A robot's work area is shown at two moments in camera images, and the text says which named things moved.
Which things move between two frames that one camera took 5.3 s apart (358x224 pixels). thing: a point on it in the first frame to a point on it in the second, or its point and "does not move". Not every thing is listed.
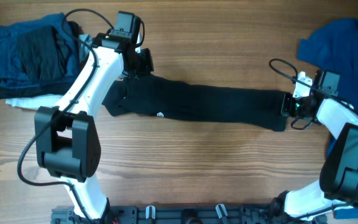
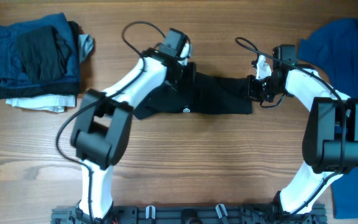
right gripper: [285, 107] to [252, 94]
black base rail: [200, 214] does not move
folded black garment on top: [42, 53] does not move
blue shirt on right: [349, 48] does not move
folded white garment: [37, 102] does not move
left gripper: [147, 65] to [190, 78]
